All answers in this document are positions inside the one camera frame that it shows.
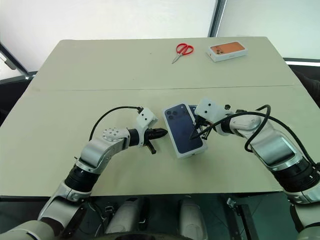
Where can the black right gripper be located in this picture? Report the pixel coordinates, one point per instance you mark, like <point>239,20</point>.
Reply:
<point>203,124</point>

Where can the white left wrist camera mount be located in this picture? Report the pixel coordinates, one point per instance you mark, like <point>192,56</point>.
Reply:
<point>146,117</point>

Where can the grey rounded robot leg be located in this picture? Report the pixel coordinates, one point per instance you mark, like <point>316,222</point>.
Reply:
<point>191,217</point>
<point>127,215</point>

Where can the white box orange phone print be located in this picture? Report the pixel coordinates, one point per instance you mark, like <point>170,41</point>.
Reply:
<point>227,51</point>

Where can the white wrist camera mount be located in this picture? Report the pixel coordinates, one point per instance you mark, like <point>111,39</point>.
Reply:
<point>210,110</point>
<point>146,117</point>

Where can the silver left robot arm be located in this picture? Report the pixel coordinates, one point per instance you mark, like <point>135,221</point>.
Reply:
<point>100,150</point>

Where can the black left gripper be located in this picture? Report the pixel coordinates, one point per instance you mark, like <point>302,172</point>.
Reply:
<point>147,137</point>

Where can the dark window frame post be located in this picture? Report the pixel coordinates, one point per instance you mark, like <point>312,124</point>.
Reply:
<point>216,17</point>

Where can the black metal bracket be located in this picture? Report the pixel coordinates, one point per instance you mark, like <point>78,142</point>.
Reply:
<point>243,220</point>

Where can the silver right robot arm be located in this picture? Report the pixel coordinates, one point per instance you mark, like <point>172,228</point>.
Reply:
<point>275,145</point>

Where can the white box blue phone print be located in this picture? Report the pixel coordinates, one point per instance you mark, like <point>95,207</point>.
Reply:
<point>182,132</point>

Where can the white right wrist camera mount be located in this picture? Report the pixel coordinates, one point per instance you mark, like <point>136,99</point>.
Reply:
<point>210,110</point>

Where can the dark blue smartphone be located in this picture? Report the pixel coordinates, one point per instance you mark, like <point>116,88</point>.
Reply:
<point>192,110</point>

